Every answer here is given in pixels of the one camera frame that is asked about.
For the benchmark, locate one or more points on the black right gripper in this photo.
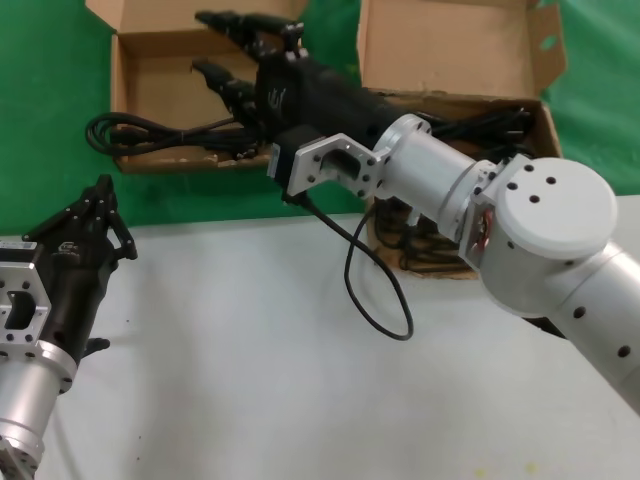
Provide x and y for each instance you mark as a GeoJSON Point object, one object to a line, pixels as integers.
{"type": "Point", "coordinates": [320, 100]}

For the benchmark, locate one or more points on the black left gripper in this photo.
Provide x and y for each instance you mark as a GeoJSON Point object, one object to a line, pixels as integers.
{"type": "Point", "coordinates": [75, 280]}

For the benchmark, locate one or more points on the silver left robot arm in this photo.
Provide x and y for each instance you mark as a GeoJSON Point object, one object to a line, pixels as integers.
{"type": "Point", "coordinates": [25, 400]}

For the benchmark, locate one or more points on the intact cardboard box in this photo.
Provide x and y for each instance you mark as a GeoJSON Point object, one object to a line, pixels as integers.
{"type": "Point", "coordinates": [165, 75]}

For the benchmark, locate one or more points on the torn cardboard box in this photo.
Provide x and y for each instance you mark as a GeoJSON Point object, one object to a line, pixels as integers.
{"type": "Point", "coordinates": [450, 50]}

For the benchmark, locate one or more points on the green table cloth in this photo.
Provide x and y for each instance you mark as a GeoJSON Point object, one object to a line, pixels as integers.
{"type": "Point", "coordinates": [50, 100]}

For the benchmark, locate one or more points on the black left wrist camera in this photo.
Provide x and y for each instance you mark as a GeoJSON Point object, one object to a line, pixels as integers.
{"type": "Point", "coordinates": [15, 245]}

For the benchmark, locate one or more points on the black left camera connector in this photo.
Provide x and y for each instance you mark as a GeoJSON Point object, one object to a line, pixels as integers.
{"type": "Point", "coordinates": [97, 346]}

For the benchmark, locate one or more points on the silver left camera bracket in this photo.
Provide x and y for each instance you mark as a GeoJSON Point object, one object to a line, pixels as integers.
{"type": "Point", "coordinates": [20, 325]}

